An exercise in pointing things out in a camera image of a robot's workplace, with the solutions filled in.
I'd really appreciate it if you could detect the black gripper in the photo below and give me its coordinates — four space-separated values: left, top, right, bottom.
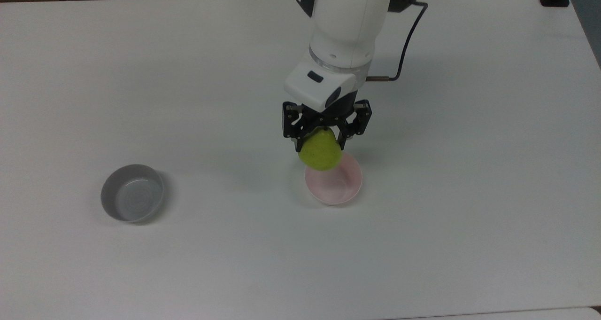
282 91 373 153

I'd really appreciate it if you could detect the green pear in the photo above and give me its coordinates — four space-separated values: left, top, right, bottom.
298 127 343 172

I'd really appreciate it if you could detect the pink bowl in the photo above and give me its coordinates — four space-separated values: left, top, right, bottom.
304 152 363 206

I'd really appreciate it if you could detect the grey bowl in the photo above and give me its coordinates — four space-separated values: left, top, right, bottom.
100 164 165 223

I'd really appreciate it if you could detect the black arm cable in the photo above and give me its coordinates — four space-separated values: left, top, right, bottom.
366 1 429 82

